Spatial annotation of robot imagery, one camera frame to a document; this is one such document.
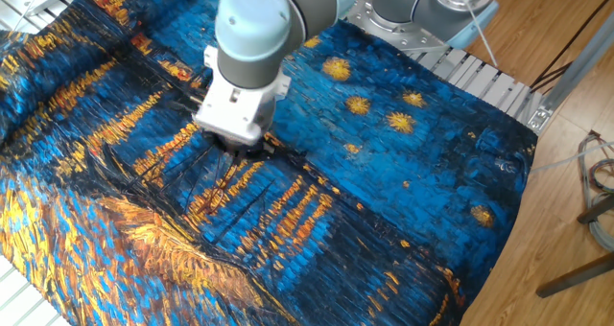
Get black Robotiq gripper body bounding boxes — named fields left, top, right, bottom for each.
left=205, top=132, right=277, bottom=158

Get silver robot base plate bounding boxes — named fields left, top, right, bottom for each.
left=344, top=0, right=436, bottom=54

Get starry night painted tablecloth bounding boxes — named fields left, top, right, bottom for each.
left=0, top=0, right=538, bottom=326

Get aluminium frame beam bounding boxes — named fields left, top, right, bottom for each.
left=526, top=12, right=614, bottom=136

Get white zip tie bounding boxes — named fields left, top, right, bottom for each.
left=467, top=2, right=501, bottom=69

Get thin white cable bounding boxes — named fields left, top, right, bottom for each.
left=529, top=141, right=614, bottom=175

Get black floor cable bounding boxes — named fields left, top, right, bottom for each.
left=529, top=0, right=614, bottom=95

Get dark wooden furniture leg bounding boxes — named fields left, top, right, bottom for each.
left=535, top=251, right=614, bottom=298
left=577, top=194, right=614, bottom=224

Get red thin-frame glasses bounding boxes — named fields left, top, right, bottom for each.
left=194, top=156, right=242, bottom=217

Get grey floor cable bundle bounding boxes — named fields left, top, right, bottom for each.
left=578, top=129, right=614, bottom=253

